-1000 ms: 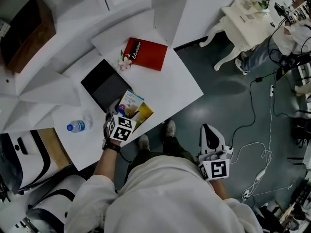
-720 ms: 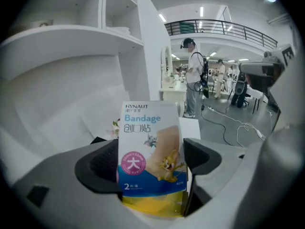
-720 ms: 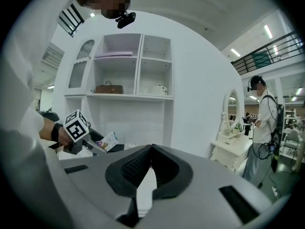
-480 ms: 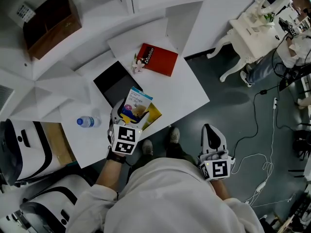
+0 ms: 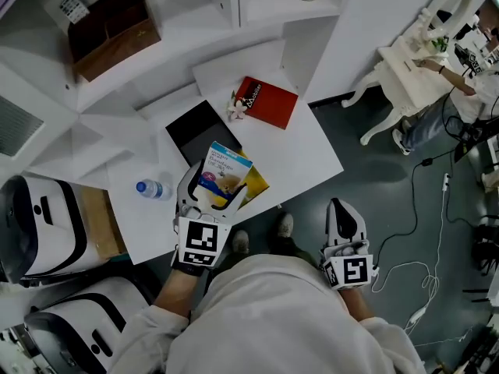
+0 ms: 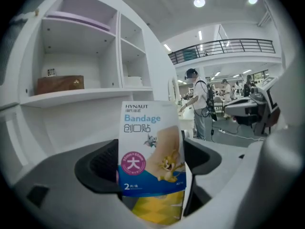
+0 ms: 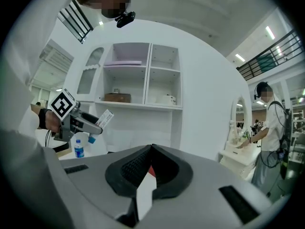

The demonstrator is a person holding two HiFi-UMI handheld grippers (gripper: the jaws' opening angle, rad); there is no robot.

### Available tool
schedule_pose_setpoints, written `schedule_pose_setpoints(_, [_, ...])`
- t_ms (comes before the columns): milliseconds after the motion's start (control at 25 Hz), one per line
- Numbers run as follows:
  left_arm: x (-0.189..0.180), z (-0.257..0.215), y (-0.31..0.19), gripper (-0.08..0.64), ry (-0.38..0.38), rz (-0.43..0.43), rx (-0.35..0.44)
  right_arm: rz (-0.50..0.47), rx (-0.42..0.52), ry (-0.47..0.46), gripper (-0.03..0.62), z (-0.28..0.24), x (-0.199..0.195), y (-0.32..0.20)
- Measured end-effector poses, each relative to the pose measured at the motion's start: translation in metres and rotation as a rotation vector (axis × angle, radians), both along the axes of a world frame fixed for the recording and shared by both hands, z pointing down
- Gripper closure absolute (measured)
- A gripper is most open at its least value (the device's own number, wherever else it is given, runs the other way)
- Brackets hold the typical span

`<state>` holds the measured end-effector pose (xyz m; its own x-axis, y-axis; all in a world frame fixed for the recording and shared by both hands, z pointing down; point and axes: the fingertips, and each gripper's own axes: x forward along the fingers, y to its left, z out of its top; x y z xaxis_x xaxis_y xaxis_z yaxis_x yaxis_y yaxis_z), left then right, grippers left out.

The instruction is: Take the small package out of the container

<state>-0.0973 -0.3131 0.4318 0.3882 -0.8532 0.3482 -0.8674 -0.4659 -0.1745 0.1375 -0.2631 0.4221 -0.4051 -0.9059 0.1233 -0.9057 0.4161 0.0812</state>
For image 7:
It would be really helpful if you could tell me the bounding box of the lilac flat board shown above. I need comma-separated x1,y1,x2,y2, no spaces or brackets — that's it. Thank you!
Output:
104,60,143,67

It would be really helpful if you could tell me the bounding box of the black wrist strap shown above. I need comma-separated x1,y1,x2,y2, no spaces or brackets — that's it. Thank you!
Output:
38,108,52,130

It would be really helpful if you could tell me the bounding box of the white shelf cabinet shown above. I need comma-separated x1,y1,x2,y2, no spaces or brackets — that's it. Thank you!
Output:
63,42,184,153

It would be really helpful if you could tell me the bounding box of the brown wooden box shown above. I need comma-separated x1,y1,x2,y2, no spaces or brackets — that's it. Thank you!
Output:
104,93,132,104

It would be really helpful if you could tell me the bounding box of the white desk with drawers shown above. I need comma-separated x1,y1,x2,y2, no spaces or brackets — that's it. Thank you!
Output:
58,147,113,162

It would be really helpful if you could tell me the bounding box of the black metal railing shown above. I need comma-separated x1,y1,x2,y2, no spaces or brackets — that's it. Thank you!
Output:
236,28,305,81
58,0,94,44

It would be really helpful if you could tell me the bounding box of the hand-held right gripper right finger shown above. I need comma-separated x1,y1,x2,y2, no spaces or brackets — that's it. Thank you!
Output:
144,144,273,228

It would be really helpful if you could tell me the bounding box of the person's white sweatshirt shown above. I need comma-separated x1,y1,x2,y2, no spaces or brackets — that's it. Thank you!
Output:
0,0,83,229

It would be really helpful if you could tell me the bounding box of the cream dressing table with mirror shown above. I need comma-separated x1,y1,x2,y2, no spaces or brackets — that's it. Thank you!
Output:
218,95,263,181

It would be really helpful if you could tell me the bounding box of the clear blue-capped water bottle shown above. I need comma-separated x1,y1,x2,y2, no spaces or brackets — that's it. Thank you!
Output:
74,139,85,159

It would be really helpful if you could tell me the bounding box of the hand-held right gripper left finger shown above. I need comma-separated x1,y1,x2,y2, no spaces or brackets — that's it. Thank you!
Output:
58,144,153,224

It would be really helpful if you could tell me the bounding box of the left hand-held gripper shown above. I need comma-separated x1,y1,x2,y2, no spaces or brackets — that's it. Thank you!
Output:
49,89,103,142

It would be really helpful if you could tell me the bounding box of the white pouch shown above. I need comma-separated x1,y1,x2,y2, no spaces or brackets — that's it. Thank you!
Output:
156,94,177,105

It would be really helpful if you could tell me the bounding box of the person's left forearm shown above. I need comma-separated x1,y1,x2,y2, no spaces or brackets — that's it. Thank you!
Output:
17,104,47,138

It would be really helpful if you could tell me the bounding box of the person's left hand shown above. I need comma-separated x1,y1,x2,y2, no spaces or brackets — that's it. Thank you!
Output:
44,109,63,132

